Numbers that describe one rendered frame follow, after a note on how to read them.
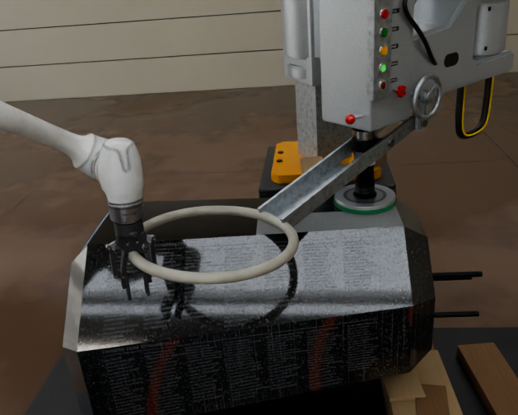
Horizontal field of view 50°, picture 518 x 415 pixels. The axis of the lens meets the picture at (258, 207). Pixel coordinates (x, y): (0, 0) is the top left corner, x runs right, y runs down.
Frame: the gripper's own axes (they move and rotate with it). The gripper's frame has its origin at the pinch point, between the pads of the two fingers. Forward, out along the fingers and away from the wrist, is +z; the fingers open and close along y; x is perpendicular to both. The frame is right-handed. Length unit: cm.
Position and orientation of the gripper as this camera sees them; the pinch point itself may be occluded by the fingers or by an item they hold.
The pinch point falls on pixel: (137, 286)
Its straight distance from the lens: 157.1
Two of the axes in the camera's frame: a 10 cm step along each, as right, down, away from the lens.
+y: 9.1, -1.8, 3.6
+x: -4.0, -3.4, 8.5
